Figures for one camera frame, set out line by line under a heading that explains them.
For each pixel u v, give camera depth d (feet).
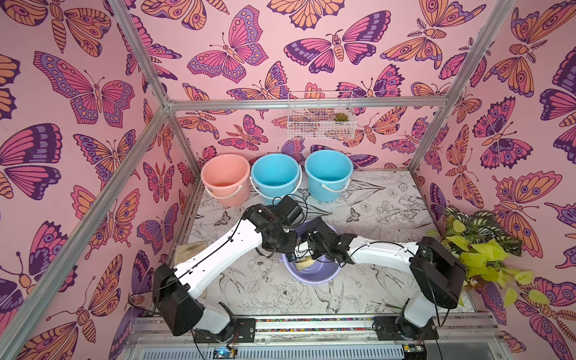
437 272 1.47
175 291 1.29
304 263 2.68
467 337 2.39
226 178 3.61
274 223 1.65
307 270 2.81
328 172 3.56
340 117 3.06
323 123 3.48
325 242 2.17
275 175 3.48
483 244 2.10
